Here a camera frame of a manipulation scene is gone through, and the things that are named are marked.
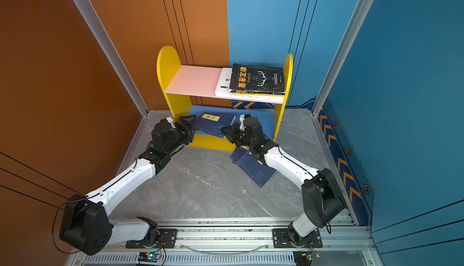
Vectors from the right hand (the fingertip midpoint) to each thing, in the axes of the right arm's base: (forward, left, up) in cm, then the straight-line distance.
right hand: (218, 129), depth 78 cm
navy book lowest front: (+7, +3, -3) cm, 8 cm away
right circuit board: (-43, -35, -28) cm, 62 cm away
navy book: (-9, -18, -24) cm, 31 cm away
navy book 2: (+2, -8, -22) cm, 24 cm away
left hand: (+4, +9, +4) cm, 10 cm away
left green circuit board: (-43, +27, -27) cm, 57 cm away
